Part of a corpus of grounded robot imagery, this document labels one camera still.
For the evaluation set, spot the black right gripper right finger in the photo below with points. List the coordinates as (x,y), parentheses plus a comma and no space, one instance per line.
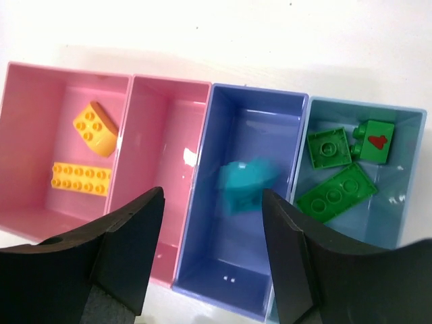
(322,276)

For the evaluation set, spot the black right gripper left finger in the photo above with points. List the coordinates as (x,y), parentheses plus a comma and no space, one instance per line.
(96,273)

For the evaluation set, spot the dark green lego plate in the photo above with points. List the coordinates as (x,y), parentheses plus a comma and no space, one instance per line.
(342,191)

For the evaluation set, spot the long yellow lego brick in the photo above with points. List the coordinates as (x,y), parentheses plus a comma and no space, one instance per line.
(81,178)

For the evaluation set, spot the turquoise arch lego brick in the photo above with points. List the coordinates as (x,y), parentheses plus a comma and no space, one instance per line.
(241,184)

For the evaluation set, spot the dark green square lego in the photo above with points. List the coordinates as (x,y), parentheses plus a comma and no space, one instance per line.
(328,148)

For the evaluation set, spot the green lego with red print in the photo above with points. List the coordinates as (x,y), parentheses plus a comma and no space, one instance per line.
(372,141)

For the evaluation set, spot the yellow curved lego brick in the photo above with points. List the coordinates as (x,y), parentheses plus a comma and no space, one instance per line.
(97,129)

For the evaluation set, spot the light blue container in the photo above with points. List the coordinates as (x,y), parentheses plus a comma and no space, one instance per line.
(378,220)

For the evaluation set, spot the blue purple container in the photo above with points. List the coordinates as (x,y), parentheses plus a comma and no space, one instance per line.
(250,142)

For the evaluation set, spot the large pink container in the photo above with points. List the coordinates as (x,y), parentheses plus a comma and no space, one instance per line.
(37,112)

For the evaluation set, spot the narrow pink container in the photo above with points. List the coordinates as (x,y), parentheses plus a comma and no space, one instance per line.
(158,146)

